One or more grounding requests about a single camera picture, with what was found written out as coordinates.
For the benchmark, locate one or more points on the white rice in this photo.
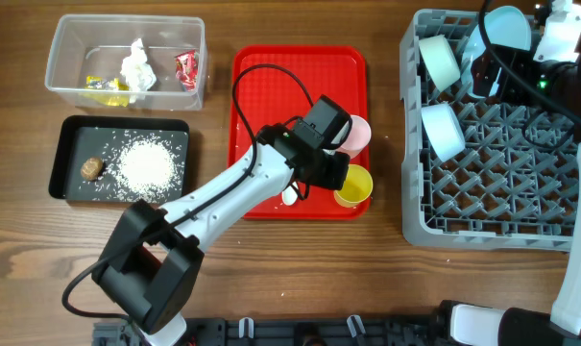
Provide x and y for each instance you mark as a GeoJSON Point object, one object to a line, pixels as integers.
{"type": "Point", "coordinates": [139, 164]}

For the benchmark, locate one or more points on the grey dishwasher rack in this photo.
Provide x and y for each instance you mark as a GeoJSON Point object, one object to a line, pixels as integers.
{"type": "Point", "coordinates": [516, 184]}

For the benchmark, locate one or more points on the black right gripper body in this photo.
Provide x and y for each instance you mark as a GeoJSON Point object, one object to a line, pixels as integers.
{"type": "Point", "coordinates": [548, 75]}

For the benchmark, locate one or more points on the brown food ball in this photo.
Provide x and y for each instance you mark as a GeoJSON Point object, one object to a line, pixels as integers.
{"type": "Point", "coordinates": [92, 169]}

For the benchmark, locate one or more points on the red snack wrapper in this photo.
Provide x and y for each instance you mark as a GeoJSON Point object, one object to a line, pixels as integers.
{"type": "Point", "coordinates": [187, 69]}

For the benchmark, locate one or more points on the light blue bowl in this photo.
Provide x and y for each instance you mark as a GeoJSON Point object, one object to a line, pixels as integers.
{"type": "Point", "coordinates": [443, 131]}

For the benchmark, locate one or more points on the mint green bowl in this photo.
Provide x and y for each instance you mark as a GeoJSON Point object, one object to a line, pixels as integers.
{"type": "Point", "coordinates": [439, 61]}

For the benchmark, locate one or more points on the white napkin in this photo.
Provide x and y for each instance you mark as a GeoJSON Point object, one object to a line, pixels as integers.
{"type": "Point", "coordinates": [138, 74]}

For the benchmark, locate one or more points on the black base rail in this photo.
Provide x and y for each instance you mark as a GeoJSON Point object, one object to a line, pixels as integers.
{"type": "Point", "coordinates": [353, 330]}

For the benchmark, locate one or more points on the black tray bin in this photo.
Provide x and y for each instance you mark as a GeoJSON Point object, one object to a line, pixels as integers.
{"type": "Point", "coordinates": [71, 126]}

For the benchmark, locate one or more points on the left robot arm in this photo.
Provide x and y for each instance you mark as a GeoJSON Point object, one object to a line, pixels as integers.
{"type": "Point", "coordinates": [152, 259]}

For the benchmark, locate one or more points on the yellow plastic cup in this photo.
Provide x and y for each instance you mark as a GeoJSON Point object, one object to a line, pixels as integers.
{"type": "Point", "coordinates": [357, 187]}

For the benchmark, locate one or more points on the yellow snack wrapper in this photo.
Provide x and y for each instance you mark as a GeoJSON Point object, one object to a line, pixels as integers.
{"type": "Point", "coordinates": [107, 92]}

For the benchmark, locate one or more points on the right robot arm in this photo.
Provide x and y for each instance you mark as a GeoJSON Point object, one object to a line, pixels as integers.
{"type": "Point", "coordinates": [474, 325]}

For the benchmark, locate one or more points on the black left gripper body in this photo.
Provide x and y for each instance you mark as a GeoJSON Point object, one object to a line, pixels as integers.
{"type": "Point", "coordinates": [328, 168]}

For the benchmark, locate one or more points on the clear plastic bin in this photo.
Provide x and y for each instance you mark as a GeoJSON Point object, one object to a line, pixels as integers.
{"type": "Point", "coordinates": [96, 44]}

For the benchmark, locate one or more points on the pink plastic cup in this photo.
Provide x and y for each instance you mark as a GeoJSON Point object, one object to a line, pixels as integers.
{"type": "Point", "coordinates": [359, 137]}

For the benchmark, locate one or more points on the red plastic tray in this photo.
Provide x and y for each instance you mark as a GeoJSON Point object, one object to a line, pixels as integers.
{"type": "Point", "coordinates": [268, 96]}

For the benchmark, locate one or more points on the white plastic spoon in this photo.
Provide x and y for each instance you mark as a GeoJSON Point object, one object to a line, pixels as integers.
{"type": "Point", "coordinates": [290, 195]}

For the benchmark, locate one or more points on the light blue plate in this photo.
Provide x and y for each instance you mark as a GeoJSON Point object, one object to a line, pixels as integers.
{"type": "Point", "coordinates": [505, 26]}

